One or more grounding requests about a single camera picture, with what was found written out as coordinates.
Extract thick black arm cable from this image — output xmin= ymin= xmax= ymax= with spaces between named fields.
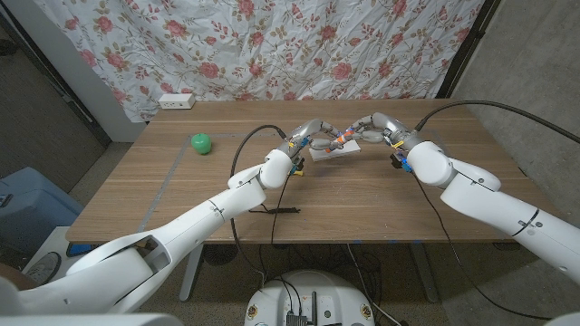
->
xmin=229 ymin=124 xmax=287 ymax=177
xmin=414 ymin=100 xmax=580 ymax=145

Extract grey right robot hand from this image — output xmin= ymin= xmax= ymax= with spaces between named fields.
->
xmin=346 ymin=111 xmax=418 ymax=153

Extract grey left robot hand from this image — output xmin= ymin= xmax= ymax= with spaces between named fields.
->
xmin=283 ymin=118 xmax=345 ymax=159

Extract grey table leg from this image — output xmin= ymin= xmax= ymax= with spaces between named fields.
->
xmin=179 ymin=244 xmax=205 ymax=303
xmin=410 ymin=243 xmax=440 ymax=303

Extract white power strip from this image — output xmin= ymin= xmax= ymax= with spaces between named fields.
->
xmin=157 ymin=92 xmax=197 ymax=110

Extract white floor board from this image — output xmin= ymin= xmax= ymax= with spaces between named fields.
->
xmin=22 ymin=225 xmax=78 ymax=273

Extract black stopwatch with lanyard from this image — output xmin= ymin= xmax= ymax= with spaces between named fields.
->
xmin=248 ymin=206 xmax=302 ymax=216

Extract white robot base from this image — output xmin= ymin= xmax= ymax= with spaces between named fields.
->
xmin=243 ymin=270 xmax=376 ymax=326

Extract green toy apple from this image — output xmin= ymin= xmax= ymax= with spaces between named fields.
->
xmin=190 ymin=132 xmax=213 ymax=156

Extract floral curtain backdrop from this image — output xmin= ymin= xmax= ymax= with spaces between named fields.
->
xmin=34 ymin=0 xmax=486 ymax=123

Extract blue plastic bin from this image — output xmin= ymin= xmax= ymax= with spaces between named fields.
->
xmin=0 ymin=166 xmax=85 ymax=257

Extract glue stick with blue label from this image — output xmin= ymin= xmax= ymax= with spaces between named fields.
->
xmin=324 ymin=135 xmax=348 ymax=154

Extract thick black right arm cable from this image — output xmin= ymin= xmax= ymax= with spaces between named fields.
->
xmin=414 ymin=100 xmax=580 ymax=145

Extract person's bare limb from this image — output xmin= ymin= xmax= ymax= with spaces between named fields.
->
xmin=0 ymin=264 xmax=40 ymax=291

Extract black backdrop pole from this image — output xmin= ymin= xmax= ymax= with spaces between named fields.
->
xmin=436 ymin=0 xmax=502 ymax=100

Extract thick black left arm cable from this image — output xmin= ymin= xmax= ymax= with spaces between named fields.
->
xmin=229 ymin=124 xmax=287 ymax=177

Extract grey sneaker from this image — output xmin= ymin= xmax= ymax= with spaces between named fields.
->
xmin=24 ymin=251 xmax=63 ymax=286

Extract black round floor object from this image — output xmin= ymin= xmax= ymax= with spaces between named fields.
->
xmin=202 ymin=244 xmax=240 ymax=267

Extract white stylus pen box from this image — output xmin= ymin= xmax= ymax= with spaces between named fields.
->
xmin=308 ymin=139 xmax=363 ymax=162

